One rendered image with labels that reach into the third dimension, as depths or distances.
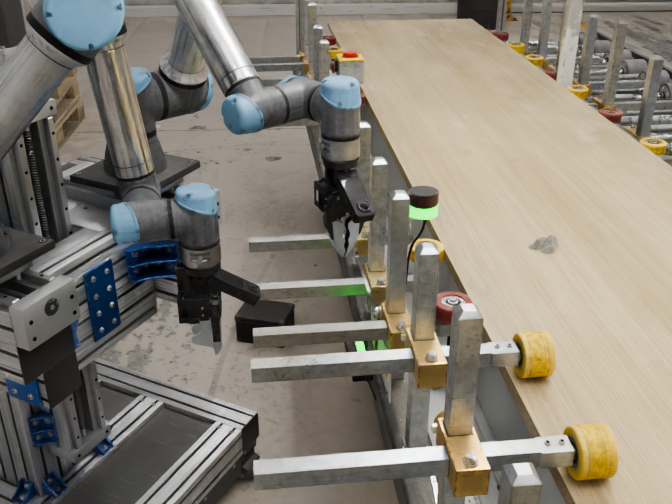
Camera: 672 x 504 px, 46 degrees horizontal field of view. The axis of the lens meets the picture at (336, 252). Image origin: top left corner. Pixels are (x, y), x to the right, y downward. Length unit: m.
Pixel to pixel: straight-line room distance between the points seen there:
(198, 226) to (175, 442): 1.04
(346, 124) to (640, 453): 0.76
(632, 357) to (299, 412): 1.47
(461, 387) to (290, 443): 1.55
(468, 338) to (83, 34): 0.74
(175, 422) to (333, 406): 0.62
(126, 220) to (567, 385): 0.83
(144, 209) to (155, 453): 1.05
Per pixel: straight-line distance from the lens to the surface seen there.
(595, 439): 1.22
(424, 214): 1.53
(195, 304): 1.53
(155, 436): 2.40
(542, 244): 1.89
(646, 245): 1.98
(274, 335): 1.59
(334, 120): 1.48
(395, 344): 1.60
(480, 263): 1.79
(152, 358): 3.09
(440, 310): 1.60
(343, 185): 1.51
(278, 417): 2.74
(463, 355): 1.10
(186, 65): 1.89
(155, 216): 1.44
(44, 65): 1.34
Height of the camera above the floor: 1.74
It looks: 27 degrees down
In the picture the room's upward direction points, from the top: straight up
